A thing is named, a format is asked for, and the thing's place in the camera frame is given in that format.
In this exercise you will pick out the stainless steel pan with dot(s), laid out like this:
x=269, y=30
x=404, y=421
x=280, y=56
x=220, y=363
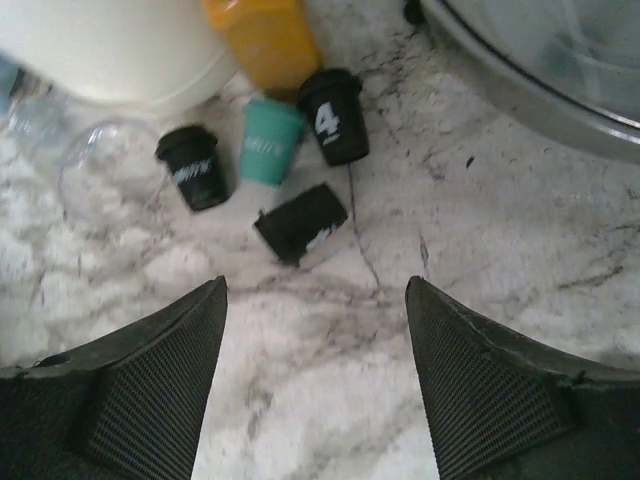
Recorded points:
x=567, y=69

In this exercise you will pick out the clear plastic cup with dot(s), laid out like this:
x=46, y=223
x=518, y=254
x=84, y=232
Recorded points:
x=109, y=176

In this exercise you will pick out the white thermos jug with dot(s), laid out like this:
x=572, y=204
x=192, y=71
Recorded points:
x=153, y=58

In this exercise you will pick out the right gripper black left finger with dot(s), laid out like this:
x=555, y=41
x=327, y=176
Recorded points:
x=128, y=405

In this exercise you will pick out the black coffee capsule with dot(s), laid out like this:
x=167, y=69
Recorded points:
x=190, y=154
x=330, y=100
x=300, y=224

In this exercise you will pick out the green coffee capsule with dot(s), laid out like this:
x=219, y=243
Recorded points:
x=272, y=132

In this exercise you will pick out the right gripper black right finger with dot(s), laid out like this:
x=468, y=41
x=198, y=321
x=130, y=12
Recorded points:
x=501, y=405

